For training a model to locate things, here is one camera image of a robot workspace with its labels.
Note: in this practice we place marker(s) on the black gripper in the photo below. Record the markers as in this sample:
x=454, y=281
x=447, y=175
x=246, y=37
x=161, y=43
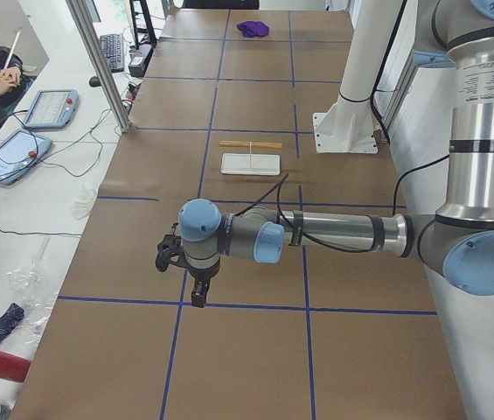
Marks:
x=202, y=276

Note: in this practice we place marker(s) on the purple towel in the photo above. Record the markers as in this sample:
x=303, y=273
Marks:
x=253, y=29

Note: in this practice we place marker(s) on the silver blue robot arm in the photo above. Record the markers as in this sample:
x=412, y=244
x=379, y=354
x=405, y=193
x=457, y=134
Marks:
x=456, y=241

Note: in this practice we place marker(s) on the white rack base tray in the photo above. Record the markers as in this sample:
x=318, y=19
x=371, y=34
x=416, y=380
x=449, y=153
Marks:
x=250, y=164

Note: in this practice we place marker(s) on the wooden rack bar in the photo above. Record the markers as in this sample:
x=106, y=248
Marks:
x=250, y=145

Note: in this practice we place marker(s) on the white crumpled cloth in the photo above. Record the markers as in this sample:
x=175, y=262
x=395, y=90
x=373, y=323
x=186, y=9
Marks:
x=84, y=202

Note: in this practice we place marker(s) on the clear plastic wrap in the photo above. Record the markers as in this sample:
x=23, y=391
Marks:
x=35, y=292

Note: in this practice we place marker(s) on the dark blue patterned cloth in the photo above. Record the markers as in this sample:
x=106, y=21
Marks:
x=10, y=320

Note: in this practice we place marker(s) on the lower teach pendant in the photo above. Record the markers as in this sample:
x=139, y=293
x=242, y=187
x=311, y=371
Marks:
x=19, y=153

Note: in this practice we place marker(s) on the teach pendant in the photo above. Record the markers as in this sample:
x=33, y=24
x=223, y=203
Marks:
x=19, y=153
x=52, y=109

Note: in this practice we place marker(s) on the black computer mouse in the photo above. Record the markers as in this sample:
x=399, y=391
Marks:
x=94, y=82

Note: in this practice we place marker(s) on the black box with label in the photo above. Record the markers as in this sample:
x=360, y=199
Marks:
x=140, y=60

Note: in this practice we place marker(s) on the upper teach pendant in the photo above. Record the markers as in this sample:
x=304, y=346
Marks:
x=52, y=109

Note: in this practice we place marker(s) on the black keyboard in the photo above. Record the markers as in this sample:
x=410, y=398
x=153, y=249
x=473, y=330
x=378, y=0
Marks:
x=112, y=47

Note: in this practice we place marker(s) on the metal stick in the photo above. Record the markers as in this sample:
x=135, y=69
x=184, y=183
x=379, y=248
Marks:
x=12, y=49

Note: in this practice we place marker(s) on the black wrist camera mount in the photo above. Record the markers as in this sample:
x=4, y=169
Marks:
x=170, y=251

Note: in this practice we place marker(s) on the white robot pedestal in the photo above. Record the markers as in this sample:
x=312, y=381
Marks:
x=348, y=125

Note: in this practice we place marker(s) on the aluminium frame post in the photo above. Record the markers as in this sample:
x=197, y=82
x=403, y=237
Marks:
x=85, y=26

